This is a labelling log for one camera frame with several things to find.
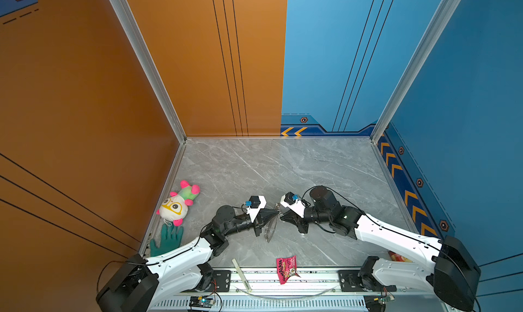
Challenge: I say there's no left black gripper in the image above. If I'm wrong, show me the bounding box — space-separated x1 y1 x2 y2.
221 208 278 240

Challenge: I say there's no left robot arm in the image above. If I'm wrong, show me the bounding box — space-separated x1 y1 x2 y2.
96 205 279 311

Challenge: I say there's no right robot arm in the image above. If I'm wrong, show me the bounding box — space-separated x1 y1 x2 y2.
280 186 482 311

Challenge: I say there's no pink snack packet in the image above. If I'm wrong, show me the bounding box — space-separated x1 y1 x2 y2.
276 256 300 285

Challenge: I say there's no pink green plush toy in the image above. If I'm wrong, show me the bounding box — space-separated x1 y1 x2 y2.
157 181 201 227

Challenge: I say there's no red white bandage box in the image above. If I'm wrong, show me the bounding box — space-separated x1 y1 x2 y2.
388 251 412 263

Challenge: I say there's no left circuit board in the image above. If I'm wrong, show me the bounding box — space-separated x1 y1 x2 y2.
188 296 216 312

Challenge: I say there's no circuit board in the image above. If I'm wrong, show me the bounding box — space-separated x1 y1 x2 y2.
188 296 216 312
364 295 396 312

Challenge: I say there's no right circuit board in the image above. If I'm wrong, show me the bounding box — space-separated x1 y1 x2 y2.
364 295 396 312

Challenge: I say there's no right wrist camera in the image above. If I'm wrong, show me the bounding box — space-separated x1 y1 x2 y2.
280 192 307 218

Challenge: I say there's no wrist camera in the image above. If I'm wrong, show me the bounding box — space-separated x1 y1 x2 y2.
245 196 266 223
280 192 307 218

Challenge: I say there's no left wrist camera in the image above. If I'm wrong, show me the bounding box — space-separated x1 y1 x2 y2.
245 196 266 223

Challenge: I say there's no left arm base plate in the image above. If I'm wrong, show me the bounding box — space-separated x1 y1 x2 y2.
195 270 232 293

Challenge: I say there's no aluminium front rail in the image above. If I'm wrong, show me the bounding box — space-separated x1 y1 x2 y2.
107 266 467 312

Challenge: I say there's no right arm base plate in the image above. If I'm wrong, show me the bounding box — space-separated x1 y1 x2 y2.
338 270 397 292

